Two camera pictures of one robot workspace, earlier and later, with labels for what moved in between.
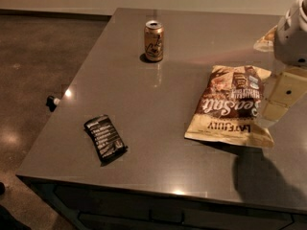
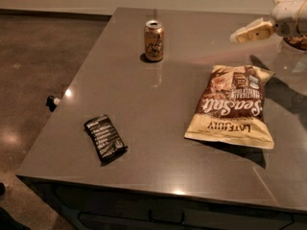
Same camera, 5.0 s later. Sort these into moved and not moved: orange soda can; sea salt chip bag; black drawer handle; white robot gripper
Moved: white robot gripper
Not moved: sea salt chip bag; orange soda can; black drawer handle
